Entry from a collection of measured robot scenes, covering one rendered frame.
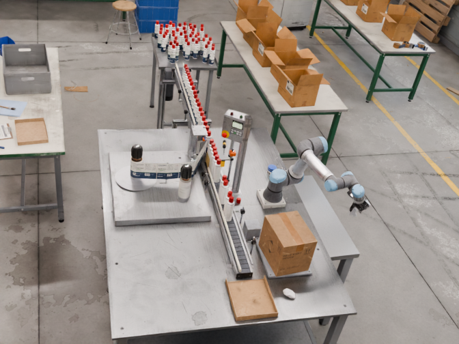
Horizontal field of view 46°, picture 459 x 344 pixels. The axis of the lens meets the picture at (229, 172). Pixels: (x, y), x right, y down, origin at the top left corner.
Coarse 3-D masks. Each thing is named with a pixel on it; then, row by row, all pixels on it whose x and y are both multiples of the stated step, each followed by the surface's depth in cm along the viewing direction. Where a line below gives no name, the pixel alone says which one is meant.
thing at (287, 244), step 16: (272, 224) 353; (288, 224) 355; (304, 224) 357; (272, 240) 352; (288, 240) 343; (304, 240) 345; (272, 256) 355; (288, 256) 344; (304, 256) 350; (288, 272) 355
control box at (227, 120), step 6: (228, 114) 386; (234, 114) 387; (240, 114) 388; (228, 120) 385; (234, 120) 383; (240, 120) 382; (228, 126) 388; (222, 132) 393; (228, 132) 391; (228, 138) 393; (234, 138) 391; (240, 138) 389
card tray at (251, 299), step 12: (264, 276) 351; (228, 288) 339; (240, 288) 344; (252, 288) 345; (264, 288) 347; (240, 300) 336; (252, 300) 337; (264, 300) 339; (240, 312) 329; (252, 312) 330; (264, 312) 331; (276, 312) 331
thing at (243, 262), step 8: (208, 176) 426; (216, 184) 416; (216, 200) 402; (232, 216) 390; (224, 224) 382; (232, 224) 384; (232, 232) 377; (232, 240) 370; (240, 248) 365; (240, 256) 360; (240, 264) 354; (248, 264) 355; (240, 272) 348; (248, 272) 349
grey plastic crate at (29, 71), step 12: (12, 48) 526; (36, 48) 534; (12, 60) 533; (24, 60) 537; (36, 60) 541; (12, 72) 524; (24, 72) 527; (36, 72) 487; (48, 72) 490; (12, 84) 486; (24, 84) 490; (36, 84) 494; (48, 84) 497
